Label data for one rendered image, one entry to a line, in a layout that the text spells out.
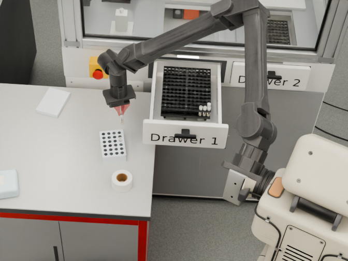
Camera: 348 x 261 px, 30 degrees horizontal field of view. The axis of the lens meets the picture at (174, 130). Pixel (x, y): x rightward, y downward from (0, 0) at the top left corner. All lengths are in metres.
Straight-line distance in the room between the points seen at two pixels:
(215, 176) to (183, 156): 0.20
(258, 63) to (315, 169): 0.39
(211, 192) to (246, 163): 1.34
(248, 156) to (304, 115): 0.98
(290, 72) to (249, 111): 0.75
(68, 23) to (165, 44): 0.48
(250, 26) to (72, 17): 0.74
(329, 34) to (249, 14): 0.57
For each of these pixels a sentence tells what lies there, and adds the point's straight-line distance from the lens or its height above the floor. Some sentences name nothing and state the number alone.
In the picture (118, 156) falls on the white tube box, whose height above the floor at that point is 0.80.
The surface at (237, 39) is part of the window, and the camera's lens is 2.38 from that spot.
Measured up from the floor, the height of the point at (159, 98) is 0.84.
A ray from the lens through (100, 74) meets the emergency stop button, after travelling 2.40.
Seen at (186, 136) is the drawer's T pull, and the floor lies 0.91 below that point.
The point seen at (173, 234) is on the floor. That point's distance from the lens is 3.01.
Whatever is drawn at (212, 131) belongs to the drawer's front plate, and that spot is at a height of 0.91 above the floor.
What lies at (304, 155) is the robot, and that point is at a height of 1.36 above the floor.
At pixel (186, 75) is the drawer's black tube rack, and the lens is 2.38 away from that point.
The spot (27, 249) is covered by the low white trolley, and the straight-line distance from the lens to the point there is 2.42.
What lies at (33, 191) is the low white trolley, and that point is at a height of 0.76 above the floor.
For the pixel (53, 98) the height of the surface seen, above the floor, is 0.78.
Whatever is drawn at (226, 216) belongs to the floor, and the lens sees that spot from 3.09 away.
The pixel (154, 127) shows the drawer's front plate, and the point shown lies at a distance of 2.18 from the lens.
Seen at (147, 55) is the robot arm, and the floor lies 1.17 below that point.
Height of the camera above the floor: 2.52
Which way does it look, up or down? 48 degrees down
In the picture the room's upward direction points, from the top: 5 degrees clockwise
